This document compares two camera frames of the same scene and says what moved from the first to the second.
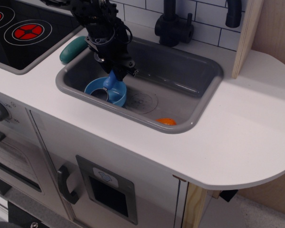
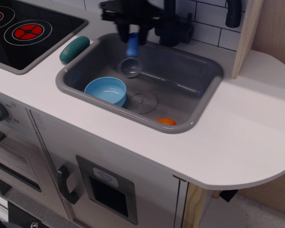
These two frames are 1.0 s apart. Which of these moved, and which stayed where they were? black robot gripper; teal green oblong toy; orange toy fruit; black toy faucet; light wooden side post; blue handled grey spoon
Moved: blue handled grey spoon; black robot gripper
Stayed: light wooden side post; orange toy fruit; teal green oblong toy; black toy faucet
